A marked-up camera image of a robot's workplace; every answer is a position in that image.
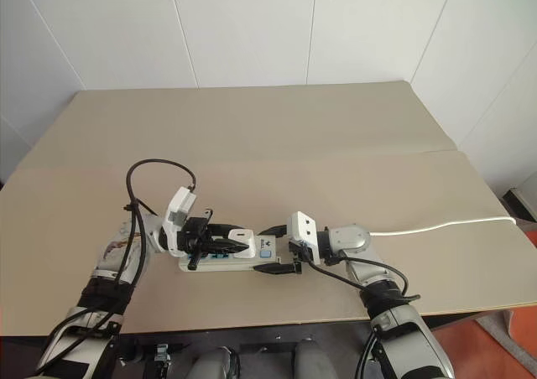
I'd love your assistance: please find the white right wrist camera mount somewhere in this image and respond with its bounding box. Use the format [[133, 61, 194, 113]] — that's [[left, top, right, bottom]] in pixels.
[[286, 211, 322, 267]]

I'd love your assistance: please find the white power strip cord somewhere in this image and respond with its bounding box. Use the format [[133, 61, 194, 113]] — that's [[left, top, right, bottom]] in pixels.
[[368, 215, 518, 238]]

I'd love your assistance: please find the black table frame bar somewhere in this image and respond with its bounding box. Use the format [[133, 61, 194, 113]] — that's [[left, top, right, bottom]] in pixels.
[[112, 323, 373, 379]]

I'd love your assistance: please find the white power strip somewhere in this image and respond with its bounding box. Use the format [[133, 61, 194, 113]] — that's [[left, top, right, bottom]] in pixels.
[[178, 234, 281, 274]]

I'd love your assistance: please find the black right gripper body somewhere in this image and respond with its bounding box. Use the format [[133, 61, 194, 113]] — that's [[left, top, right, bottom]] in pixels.
[[288, 241, 315, 266]]

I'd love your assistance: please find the white charger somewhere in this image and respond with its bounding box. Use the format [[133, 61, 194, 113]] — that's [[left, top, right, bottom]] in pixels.
[[227, 227, 258, 259]]

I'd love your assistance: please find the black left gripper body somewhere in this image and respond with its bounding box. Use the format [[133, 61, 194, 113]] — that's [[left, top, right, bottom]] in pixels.
[[177, 216, 213, 272]]

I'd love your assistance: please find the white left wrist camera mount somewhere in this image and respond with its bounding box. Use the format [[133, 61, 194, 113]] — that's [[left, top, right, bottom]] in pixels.
[[158, 185, 198, 257]]

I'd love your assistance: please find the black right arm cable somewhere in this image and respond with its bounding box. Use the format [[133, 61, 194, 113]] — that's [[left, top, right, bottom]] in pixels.
[[300, 251, 422, 379]]

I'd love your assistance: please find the grey rounded robot leg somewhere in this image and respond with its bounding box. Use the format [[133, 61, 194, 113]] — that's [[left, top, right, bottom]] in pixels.
[[292, 338, 333, 379], [190, 340, 241, 379]]

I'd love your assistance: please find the black box at floor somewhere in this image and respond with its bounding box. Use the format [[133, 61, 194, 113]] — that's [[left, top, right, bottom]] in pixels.
[[501, 187, 537, 226]]

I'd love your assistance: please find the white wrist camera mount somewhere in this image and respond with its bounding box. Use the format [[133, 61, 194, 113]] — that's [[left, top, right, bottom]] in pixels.
[[286, 211, 322, 267], [158, 185, 198, 257]]

